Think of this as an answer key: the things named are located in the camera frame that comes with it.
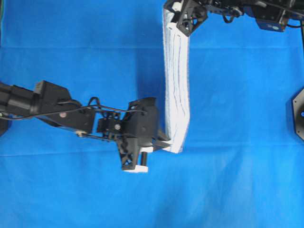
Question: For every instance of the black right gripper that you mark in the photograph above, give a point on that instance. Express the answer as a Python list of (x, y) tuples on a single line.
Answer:
[(188, 14)]

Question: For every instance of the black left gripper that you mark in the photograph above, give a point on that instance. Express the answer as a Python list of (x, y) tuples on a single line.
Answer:
[(140, 129)]

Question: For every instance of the white blue-striped towel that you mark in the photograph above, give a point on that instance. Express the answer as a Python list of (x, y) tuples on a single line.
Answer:
[(177, 99)]

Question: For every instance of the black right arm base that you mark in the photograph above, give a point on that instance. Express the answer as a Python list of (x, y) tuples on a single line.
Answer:
[(295, 115)]

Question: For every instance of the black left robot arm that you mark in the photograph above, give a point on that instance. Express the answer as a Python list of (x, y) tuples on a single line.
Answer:
[(54, 105)]

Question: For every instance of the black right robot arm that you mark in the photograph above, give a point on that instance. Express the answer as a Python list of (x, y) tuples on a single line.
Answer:
[(271, 15)]

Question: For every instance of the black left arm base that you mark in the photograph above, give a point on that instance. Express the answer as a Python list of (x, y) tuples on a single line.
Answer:
[(4, 126)]

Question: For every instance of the blue table cloth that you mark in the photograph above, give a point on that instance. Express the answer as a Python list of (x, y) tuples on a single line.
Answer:
[(242, 165)]

